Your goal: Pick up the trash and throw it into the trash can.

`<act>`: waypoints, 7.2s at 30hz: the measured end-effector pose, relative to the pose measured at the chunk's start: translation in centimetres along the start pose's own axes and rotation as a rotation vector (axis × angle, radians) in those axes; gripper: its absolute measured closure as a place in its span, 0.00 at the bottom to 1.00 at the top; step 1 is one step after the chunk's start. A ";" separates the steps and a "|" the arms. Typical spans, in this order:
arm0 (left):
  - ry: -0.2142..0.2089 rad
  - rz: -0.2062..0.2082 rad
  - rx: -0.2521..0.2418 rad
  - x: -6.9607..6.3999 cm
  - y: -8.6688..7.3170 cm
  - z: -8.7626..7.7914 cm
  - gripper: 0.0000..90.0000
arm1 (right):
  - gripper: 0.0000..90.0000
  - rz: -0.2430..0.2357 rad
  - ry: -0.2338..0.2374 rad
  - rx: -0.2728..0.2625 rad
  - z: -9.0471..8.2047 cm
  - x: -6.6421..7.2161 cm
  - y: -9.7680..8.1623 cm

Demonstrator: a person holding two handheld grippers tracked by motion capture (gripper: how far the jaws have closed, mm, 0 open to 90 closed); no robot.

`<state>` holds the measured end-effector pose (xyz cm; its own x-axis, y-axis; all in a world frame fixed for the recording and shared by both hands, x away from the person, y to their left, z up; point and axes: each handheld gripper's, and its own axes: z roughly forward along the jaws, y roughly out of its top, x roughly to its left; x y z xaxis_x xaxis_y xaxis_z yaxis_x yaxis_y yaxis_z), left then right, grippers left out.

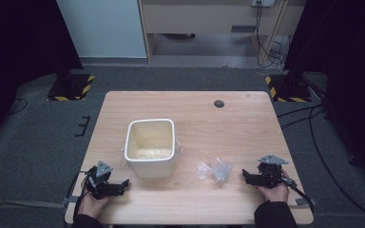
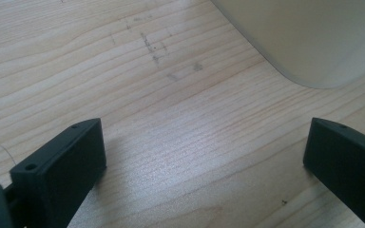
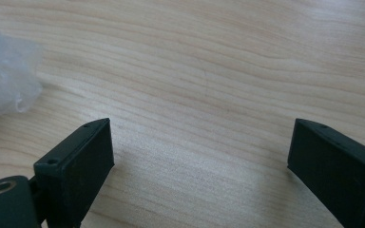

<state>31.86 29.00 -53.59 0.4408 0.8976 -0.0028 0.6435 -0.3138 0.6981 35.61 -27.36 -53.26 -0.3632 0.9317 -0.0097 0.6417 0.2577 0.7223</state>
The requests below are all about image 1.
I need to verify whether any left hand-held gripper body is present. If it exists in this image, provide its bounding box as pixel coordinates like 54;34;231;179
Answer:
85;160;114;200

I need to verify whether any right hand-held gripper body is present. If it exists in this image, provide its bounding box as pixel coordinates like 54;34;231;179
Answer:
256;153;290;190

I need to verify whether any person's right hand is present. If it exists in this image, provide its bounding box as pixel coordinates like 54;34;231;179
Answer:
258;168;291;203

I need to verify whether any person's left hand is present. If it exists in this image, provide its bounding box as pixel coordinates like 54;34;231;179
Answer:
77;189;112;220

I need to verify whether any crumpled clear plastic bag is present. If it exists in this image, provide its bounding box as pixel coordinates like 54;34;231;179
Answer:
196;157;234;184

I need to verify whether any white plastic bin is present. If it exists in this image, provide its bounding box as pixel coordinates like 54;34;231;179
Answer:
124;118;177;180

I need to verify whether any grey table clamp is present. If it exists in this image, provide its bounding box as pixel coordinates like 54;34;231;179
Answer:
295;197;318;207

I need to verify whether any black stand with striped base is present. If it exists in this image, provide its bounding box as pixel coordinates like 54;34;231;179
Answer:
264;56;314;104
46;47;96;103

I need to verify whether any black curtain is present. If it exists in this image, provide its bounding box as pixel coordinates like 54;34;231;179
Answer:
0;0;84;150
283;0;365;188

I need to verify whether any white panel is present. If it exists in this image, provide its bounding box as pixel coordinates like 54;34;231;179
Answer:
55;0;148;59

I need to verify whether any grey power strip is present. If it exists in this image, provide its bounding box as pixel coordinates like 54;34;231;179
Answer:
250;0;276;9

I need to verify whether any left hand-held gripper cable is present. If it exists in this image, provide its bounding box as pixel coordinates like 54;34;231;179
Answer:
71;170;91;222

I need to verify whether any hand-held gripper cable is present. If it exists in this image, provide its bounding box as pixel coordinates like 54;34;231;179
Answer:
281;177;316;215
71;170;91;222

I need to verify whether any right hand-held gripper cable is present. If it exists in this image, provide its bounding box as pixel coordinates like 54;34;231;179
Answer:
281;177;316;215

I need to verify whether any black floor cable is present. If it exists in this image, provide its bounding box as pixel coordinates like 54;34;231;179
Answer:
5;97;29;116
308;104;365;223
276;103;325;130

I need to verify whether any black power strip cable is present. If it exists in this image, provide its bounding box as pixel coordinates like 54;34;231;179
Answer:
255;4;287;69

